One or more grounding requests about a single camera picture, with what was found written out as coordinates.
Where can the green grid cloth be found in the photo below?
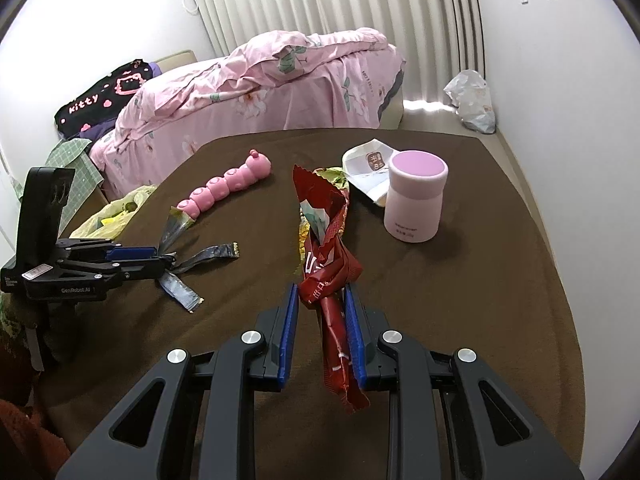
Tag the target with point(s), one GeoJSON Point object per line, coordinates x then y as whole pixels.
{"type": "Point", "coordinates": [70, 155]}

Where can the pink cup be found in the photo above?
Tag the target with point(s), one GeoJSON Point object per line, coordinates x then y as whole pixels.
{"type": "Point", "coordinates": [415, 200]}

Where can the white plastic bag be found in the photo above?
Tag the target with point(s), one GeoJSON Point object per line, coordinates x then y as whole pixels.
{"type": "Point", "coordinates": [472, 100]}

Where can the white paper wrapper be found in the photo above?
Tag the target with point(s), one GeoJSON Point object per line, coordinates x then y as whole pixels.
{"type": "Point", "coordinates": [362, 165]}

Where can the white curtain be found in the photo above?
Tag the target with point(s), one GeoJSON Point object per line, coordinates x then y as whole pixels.
{"type": "Point", "coordinates": [300, 0]}

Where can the yellow plastic bag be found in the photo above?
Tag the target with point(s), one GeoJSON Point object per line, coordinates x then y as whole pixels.
{"type": "Point", "coordinates": [115, 210]}

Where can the black Kitty pillow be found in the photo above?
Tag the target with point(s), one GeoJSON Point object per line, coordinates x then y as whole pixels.
{"type": "Point", "coordinates": [95, 100]}

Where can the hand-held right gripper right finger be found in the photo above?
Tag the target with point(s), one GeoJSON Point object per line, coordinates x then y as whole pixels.
{"type": "Point", "coordinates": [352, 335]}

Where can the pink caterpillar toy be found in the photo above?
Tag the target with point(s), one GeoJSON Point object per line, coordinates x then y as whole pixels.
{"type": "Point", "coordinates": [225, 185]}

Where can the blue foil wrapper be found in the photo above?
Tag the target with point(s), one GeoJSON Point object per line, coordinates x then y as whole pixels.
{"type": "Point", "coordinates": [210, 255]}

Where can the red foil wrapper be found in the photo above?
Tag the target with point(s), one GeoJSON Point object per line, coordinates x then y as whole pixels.
{"type": "Point", "coordinates": [332, 270]}

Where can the pink floral bedding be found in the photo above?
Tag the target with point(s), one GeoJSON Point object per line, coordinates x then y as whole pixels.
{"type": "Point", "coordinates": [250, 85]}

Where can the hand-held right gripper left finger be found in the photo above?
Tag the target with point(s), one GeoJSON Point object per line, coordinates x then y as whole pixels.
{"type": "Point", "coordinates": [287, 335]}

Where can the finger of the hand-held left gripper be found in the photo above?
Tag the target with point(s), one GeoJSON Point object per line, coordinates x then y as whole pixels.
{"type": "Point", "coordinates": [135, 252]}
{"type": "Point", "coordinates": [145, 265]}

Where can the person's left forearm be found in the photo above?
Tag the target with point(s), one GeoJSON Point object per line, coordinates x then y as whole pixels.
{"type": "Point", "coordinates": [25, 440]}

